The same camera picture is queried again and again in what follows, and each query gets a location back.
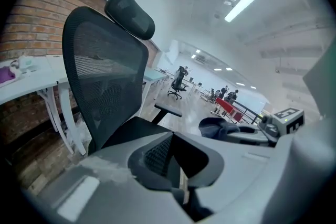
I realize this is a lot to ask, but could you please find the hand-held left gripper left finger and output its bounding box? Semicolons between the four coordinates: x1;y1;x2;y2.
34;131;195;224

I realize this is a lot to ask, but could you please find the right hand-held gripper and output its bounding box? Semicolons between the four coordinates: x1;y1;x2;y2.
227;108;305;145

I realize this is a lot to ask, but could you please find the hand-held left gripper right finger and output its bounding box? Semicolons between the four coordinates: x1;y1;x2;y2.
173;131;298;224

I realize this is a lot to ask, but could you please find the blue cloth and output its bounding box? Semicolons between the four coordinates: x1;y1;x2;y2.
198;117;240;142

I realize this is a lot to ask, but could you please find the white and green cloth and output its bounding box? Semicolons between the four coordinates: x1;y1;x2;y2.
10;56;40;77

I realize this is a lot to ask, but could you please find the purple garment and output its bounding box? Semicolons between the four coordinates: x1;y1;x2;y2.
0;66;16;89

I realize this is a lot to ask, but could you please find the black railing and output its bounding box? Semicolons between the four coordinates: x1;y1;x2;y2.
232;100;265;126

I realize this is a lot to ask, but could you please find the clear plastic wrap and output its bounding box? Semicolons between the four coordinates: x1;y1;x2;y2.
62;112;89;145

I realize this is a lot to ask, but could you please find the short white table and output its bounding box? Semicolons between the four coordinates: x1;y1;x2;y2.
47;56;87;157

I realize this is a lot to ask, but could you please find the black swivel chair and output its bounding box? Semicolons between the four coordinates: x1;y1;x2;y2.
167;65;189;100

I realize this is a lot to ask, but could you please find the light blue table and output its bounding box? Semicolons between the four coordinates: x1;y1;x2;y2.
143;68;171;111

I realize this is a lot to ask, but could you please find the black mesh office chair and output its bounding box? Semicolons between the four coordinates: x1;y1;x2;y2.
62;0;174;156

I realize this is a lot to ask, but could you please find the ceiling light bar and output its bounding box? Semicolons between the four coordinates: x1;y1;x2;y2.
224;0;258;23

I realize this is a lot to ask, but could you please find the long white table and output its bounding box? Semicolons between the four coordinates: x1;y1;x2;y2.
0;55;62;137

